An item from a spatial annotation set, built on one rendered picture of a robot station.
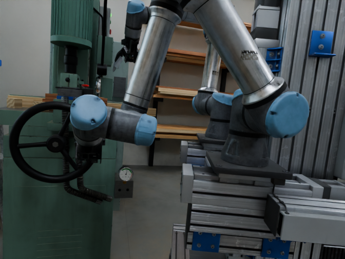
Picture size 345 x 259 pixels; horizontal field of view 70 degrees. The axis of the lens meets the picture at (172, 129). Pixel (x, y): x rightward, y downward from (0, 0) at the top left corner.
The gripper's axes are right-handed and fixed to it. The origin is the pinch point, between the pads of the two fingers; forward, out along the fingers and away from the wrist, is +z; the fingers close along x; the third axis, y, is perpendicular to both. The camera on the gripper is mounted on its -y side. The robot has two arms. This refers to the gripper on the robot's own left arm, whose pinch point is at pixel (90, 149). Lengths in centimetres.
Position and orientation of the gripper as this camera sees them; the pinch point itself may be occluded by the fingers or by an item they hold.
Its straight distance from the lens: 88.7
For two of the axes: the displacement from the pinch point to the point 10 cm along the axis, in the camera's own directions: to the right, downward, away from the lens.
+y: 0.7, 9.3, -3.7
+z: -2.8, 3.8, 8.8
